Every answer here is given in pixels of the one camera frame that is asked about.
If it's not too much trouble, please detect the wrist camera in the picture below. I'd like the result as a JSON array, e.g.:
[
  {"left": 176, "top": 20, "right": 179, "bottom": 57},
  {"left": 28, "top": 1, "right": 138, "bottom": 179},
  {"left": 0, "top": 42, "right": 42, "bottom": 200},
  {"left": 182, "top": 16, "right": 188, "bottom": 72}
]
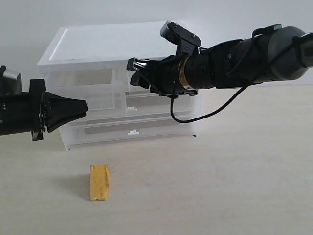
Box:
[
  {"left": 160, "top": 21, "right": 201, "bottom": 56},
  {"left": 0, "top": 65, "right": 22, "bottom": 96}
]

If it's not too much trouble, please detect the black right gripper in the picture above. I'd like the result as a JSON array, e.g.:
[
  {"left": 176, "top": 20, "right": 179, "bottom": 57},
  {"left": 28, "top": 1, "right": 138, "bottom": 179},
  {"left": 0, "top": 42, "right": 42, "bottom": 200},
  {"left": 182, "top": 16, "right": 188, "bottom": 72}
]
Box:
[{"left": 126, "top": 55, "right": 198, "bottom": 98}]

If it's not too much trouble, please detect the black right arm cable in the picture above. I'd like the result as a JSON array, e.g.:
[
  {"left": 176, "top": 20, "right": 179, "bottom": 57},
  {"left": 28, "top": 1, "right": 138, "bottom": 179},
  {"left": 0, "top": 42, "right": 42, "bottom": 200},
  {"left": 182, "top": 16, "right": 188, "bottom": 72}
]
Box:
[{"left": 170, "top": 26, "right": 313, "bottom": 123}]

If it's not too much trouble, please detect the white plastic drawer cabinet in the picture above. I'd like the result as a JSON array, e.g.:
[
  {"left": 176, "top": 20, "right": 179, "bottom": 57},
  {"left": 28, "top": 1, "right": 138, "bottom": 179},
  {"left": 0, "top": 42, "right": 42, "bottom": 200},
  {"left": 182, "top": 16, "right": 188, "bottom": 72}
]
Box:
[{"left": 38, "top": 21, "right": 201, "bottom": 150}]

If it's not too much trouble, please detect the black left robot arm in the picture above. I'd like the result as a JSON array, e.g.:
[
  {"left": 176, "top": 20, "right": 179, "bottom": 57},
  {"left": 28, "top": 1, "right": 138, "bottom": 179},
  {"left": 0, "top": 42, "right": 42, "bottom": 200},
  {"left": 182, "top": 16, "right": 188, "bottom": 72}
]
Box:
[{"left": 0, "top": 79, "right": 88, "bottom": 141}]

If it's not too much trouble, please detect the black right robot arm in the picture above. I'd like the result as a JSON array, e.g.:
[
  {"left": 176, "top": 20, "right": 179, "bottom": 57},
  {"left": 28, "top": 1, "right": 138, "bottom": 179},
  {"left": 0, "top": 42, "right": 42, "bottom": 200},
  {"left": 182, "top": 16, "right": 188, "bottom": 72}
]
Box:
[{"left": 127, "top": 21, "right": 313, "bottom": 97}]

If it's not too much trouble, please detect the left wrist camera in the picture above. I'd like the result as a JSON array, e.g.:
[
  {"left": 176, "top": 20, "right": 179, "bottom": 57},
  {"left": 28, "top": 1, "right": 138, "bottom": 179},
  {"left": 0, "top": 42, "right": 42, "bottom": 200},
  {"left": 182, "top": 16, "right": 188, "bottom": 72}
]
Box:
[{"left": 0, "top": 65, "right": 22, "bottom": 96}]

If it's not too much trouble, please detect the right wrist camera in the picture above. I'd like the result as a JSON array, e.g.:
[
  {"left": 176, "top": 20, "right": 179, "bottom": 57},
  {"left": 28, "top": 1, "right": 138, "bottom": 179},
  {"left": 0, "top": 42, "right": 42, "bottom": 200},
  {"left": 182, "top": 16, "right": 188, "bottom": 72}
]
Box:
[{"left": 160, "top": 21, "right": 201, "bottom": 56}]

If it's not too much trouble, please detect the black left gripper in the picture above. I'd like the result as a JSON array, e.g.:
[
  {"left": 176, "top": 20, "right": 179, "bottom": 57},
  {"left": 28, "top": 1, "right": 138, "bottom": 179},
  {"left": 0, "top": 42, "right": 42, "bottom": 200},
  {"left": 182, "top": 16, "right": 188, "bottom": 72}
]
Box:
[{"left": 29, "top": 79, "right": 88, "bottom": 141}]

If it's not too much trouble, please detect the yellow sponge block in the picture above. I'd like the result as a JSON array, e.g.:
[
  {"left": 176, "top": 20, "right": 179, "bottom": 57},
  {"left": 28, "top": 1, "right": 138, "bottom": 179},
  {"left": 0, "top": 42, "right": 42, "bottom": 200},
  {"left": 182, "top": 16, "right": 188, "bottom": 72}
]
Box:
[{"left": 89, "top": 165, "right": 110, "bottom": 201}]

